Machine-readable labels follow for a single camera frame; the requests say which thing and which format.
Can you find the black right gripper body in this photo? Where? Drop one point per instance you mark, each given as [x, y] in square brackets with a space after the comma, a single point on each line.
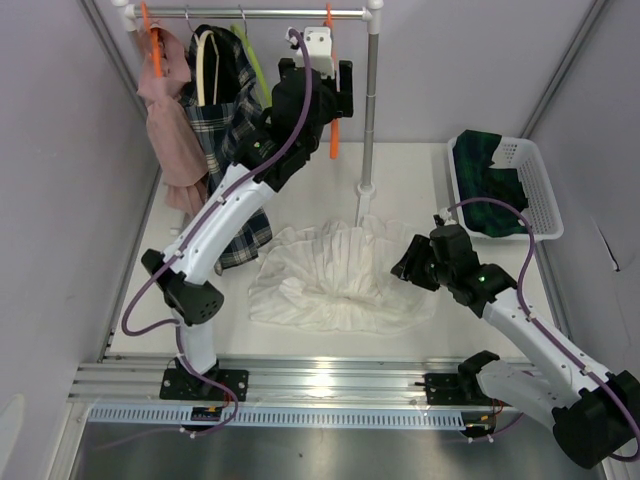
[446, 274]

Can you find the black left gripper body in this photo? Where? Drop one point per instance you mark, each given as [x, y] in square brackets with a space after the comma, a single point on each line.
[329, 111]

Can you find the orange plastic hanger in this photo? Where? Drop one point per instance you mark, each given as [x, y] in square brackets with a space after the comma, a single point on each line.
[335, 127]

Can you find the white pleated skirt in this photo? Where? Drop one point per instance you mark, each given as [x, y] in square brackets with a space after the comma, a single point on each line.
[337, 278]

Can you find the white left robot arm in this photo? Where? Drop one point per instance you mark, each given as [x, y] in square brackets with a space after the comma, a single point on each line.
[261, 167]

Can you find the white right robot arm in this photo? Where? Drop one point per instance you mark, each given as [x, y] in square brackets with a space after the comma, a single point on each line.
[591, 412]

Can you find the green plastic hanger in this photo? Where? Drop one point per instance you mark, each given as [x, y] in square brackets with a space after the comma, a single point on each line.
[265, 93]

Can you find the navy plaid skirt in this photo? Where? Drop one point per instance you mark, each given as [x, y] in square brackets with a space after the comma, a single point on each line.
[221, 127]

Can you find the cream hanger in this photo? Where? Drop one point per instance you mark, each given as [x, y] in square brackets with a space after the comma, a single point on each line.
[207, 68]

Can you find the dark green plaid skirt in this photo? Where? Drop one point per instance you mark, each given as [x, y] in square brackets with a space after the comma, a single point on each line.
[477, 177]

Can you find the pink skirt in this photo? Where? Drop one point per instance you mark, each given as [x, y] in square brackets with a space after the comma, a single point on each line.
[174, 142]

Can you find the orange hanger with pink skirt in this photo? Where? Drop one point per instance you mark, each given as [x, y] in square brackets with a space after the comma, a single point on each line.
[152, 30]

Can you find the white plastic basket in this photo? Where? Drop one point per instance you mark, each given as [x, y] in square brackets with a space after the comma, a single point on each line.
[543, 213]

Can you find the silver clothes rack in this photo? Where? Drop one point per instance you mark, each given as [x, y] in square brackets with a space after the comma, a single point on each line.
[313, 201]

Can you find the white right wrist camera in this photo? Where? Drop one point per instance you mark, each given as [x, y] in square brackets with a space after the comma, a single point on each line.
[444, 218]

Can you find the white slotted cable duct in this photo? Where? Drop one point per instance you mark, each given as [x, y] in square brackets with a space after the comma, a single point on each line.
[447, 420]

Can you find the aluminium mounting rail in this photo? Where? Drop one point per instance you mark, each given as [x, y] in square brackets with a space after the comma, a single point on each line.
[303, 382]

